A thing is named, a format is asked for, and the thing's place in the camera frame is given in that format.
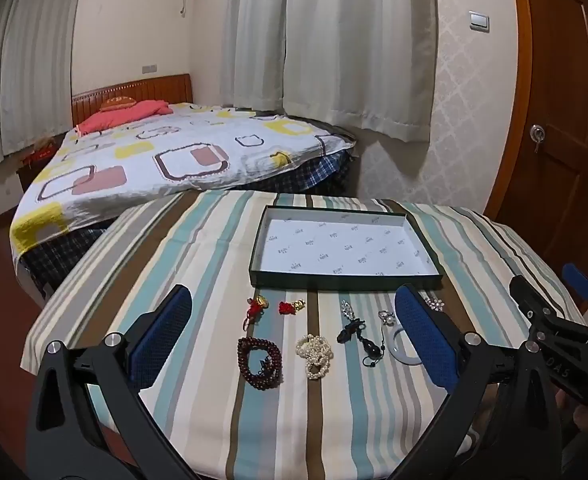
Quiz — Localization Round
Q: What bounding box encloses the white pearl necklace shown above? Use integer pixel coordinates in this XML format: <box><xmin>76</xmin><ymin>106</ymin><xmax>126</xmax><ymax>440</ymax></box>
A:
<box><xmin>295</xmin><ymin>334</ymin><xmax>335</xmax><ymax>381</ymax></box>

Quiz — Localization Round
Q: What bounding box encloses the striped tablecloth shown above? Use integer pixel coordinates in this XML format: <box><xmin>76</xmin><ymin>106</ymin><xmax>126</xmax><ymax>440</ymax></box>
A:
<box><xmin>21</xmin><ymin>191</ymin><xmax>588</xmax><ymax>480</ymax></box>

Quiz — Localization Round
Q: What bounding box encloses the dark red bead bracelet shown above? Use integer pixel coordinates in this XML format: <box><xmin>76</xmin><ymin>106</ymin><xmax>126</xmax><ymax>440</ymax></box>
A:
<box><xmin>237</xmin><ymin>336</ymin><xmax>284</xmax><ymax>387</ymax></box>

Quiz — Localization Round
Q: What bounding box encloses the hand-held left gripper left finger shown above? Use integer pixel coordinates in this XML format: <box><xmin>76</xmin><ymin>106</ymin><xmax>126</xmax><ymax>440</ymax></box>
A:
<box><xmin>26</xmin><ymin>284</ymin><xmax>195</xmax><ymax>480</ymax></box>

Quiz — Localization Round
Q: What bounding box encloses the narrow white curtain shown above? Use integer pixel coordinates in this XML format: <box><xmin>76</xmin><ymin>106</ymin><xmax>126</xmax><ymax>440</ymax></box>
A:
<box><xmin>219</xmin><ymin>0</ymin><xmax>291</xmax><ymax>112</ymax></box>

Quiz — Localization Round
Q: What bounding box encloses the wooden nightstand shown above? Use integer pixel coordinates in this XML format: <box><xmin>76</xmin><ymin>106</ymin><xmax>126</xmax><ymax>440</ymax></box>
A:
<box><xmin>16</xmin><ymin>135</ymin><xmax>71</xmax><ymax>196</ymax></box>

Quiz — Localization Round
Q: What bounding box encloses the brown wooden door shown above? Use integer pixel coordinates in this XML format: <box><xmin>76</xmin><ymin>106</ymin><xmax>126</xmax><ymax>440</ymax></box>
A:
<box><xmin>484</xmin><ymin>0</ymin><xmax>588</xmax><ymax>311</ymax></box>

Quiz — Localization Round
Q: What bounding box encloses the wall light switch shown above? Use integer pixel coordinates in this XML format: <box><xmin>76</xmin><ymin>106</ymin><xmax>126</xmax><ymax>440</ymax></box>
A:
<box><xmin>468</xmin><ymin>10</ymin><xmax>492</xmax><ymax>34</ymax></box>

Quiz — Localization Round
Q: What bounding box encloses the person's right hand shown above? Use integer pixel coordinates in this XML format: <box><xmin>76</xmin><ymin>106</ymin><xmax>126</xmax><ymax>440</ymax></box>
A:
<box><xmin>556</xmin><ymin>390</ymin><xmax>588</xmax><ymax>461</ymax></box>

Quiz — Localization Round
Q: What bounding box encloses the white jade bangle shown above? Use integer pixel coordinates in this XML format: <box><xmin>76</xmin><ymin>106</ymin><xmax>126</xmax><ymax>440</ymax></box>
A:
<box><xmin>388</xmin><ymin>324</ymin><xmax>427</xmax><ymax>365</ymax></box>

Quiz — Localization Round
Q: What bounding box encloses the wooden bed headboard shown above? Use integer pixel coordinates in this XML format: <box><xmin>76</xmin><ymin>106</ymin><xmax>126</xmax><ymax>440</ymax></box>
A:
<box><xmin>70</xmin><ymin>74</ymin><xmax>195</xmax><ymax>129</ymax></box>

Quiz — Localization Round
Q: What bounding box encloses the black corded dark pendant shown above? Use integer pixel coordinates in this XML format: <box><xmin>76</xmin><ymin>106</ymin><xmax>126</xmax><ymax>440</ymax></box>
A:
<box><xmin>336</xmin><ymin>317</ymin><xmax>383</xmax><ymax>367</ymax></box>

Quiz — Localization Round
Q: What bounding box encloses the striped grey curtain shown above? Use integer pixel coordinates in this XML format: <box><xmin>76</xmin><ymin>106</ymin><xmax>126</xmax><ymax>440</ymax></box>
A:
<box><xmin>0</xmin><ymin>0</ymin><xmax>83</xmax><ymax>172</ymax></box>

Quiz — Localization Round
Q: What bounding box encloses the metal door lock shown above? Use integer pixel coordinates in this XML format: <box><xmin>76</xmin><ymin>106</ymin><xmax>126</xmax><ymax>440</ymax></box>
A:
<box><xmin>530</xmin><ymin>124</ymin><xmax>549</xmax><ymax>154</ymax></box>

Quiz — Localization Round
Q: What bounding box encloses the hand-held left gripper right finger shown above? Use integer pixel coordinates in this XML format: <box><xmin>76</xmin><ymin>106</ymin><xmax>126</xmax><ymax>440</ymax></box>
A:
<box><xmin>389</xmin><ymin>283</ymin><xmax>562</xmax><ymax>480</ymax></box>

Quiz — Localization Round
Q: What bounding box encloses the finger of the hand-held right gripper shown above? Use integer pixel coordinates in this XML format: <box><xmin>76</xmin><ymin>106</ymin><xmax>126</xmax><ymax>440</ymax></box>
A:
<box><xmin>562</xmin><ymin>262</ymin><xmax>588</xmax><ymax>313</ymax></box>
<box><xmin>508</xmin><ymin>275</ymin><xmax>570</xmax><ymax>322</ymax></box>

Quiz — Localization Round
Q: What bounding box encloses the red pillow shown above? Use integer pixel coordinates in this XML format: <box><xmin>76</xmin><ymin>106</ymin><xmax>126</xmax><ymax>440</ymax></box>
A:
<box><xmin>76</xmin><ymin>99</ymin><xmax>173</xmax><ymax>135</ymax></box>

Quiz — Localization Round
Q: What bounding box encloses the green shallow box tray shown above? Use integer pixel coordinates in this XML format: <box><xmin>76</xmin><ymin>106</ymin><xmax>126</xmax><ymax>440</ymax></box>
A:
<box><xmin>249</xmin><ymin>205</ymin><xmax>444</xmax><ymax>292</ymax></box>

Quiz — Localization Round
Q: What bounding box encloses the wide white curtain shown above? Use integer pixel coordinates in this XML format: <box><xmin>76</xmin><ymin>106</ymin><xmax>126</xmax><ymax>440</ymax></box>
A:
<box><xmin>281</xmin><ymin>0</ymin><xmax>435</xmax><ymax>144</ymax></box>

